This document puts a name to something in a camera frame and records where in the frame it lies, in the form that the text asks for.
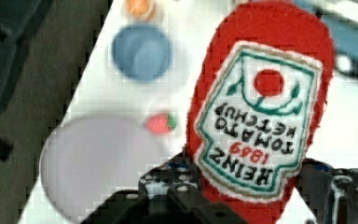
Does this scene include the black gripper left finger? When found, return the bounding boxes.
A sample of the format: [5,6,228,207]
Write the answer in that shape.
[81,153,248,224]

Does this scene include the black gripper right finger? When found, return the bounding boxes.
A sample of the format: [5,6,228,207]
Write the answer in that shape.
[296,159,358,224]

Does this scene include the red plush ketchup bottle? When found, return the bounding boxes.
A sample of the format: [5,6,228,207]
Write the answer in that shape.
[186,0,335,224]

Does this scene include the pink strawberry toy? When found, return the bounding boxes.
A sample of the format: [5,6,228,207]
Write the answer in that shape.
[145,112,177,134]

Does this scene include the lavender round plate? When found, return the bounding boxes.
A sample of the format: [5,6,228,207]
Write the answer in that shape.
[39,116,169,224]

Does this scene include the blue cup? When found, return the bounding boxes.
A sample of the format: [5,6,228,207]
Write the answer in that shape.
[112,23,172,82]

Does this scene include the orange slice toy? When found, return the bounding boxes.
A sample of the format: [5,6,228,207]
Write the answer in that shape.
[124,0,155,21]

